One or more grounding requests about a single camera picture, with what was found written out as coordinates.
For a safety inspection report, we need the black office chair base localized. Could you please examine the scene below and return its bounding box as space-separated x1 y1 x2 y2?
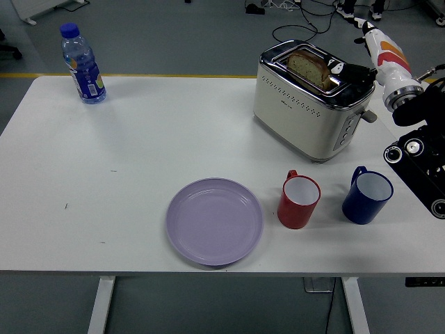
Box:
0 27 24 61

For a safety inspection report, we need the cream and chrome toaster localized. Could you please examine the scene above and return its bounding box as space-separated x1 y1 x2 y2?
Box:
252 39 379 164

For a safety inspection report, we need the slice of bread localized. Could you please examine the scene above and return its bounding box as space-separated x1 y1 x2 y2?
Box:
286 50 333 90

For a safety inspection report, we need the white stand base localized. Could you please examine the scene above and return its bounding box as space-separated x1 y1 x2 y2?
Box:
11 0 91 26

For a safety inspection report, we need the clear water bottle blue cap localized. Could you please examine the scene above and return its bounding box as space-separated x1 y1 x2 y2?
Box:
60 22 108 105

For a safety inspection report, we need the person's shoe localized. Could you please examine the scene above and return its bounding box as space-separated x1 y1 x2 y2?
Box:
336 0 356 19
369 0 386 21

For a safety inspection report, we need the red mug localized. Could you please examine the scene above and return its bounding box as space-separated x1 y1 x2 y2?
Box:
277 169 322 230

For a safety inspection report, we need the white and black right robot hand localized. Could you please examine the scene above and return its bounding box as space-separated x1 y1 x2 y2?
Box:
327 16 421 97

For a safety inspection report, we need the purple plate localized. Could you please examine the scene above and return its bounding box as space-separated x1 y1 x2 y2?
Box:
165 177 265 267

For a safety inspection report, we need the grey box under table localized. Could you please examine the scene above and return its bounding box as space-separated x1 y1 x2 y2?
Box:
302 277 337 294

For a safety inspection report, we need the black table control panel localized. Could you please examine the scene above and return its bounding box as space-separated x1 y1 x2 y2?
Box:
405 277 445 288

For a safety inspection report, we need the white table leg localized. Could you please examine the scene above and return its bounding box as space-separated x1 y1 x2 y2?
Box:
340 277 371 334
86 276 116 334

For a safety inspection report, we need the black cable under table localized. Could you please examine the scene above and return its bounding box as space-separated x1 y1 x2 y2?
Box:
323 278 337 334

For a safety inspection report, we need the blue mug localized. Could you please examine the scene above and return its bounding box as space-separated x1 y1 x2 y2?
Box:
341 166 395 225

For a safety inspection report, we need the white cable bundle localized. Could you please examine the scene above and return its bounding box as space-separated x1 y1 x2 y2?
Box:
266 0 302 11

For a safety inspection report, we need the black toaster power cord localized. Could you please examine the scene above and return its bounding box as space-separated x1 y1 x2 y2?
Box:
272 0 337 45

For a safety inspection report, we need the grey toaster lever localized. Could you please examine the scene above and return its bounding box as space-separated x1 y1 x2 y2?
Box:
359 108 379 124

